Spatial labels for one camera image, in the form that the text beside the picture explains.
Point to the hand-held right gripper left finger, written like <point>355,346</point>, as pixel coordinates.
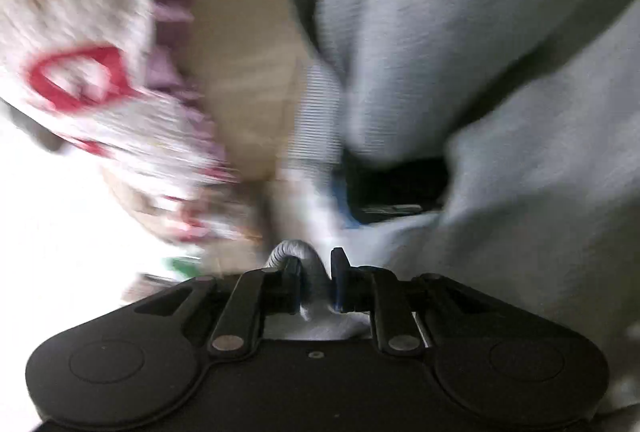
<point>295,284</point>

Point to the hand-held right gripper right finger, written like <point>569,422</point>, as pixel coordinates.
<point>339,284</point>

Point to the grey sweater with black print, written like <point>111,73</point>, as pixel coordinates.
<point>500,62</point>

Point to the large cardboard box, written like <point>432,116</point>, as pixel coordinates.
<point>240,37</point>

